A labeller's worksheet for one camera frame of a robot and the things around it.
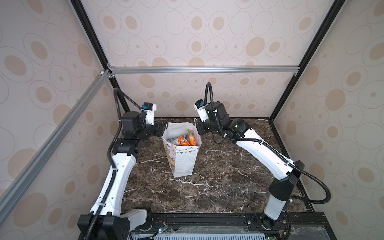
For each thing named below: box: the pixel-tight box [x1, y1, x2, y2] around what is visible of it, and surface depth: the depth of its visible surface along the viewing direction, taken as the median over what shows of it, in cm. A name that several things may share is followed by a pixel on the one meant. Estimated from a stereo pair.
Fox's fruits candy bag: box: [167, 135, 192, 146], surface depth 79 cm
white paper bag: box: [161, 122, 202, 178], surface depth 80 cm
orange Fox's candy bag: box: [186, 128, 196, 146], surface depth 78 cm
